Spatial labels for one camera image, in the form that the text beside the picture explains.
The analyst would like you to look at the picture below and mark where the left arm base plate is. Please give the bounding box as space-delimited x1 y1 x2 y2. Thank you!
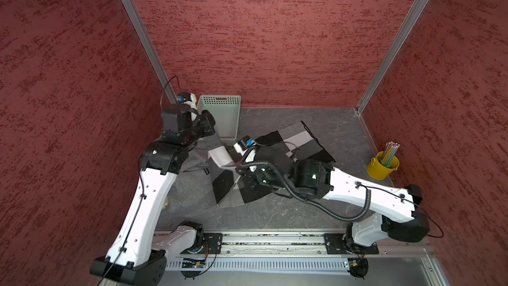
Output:
199 233 224 254

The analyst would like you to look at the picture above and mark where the grey cloth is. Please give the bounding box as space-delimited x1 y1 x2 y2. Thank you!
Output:
166 130 223 215

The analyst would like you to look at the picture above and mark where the black white checkered scarf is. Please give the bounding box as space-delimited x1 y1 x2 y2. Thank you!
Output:
208 122 335 207

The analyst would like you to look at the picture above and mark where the colored pencils bundle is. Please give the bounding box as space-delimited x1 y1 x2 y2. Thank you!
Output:
380 141 400 168

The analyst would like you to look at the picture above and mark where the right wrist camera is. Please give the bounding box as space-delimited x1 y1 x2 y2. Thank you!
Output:
234 135 256 155

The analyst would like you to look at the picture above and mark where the pale green plastic basket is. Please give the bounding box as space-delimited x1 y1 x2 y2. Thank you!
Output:
197 95 242 145

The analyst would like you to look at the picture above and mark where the yellow pencil bucket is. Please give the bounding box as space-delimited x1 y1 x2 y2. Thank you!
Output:
366 151 400 180

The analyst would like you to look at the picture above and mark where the corner aluminium post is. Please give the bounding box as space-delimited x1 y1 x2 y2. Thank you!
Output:
356 0 430 115
121 0 177 103

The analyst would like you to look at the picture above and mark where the right corner aluminium post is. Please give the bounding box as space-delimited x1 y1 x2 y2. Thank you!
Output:
356 0 430 115

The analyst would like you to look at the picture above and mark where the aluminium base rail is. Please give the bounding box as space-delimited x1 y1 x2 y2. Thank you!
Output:
150 229 437 259

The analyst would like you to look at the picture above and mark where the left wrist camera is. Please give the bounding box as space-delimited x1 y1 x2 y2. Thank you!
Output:
177 92 197 110

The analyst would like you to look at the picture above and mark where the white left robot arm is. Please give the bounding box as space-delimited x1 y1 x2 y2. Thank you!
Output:
90 105 216 285

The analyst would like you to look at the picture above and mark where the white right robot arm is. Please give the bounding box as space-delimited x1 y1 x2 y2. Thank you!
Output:
235 146 431 249

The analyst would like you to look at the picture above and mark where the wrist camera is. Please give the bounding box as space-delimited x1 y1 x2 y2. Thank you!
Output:
234 135 256 155
177 92 197 110

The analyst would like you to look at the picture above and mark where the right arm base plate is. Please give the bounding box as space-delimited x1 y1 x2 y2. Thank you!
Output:
324 233 379 256

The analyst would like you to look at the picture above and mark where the left corner aluminium post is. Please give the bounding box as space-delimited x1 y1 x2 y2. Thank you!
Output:
121 0 177 103

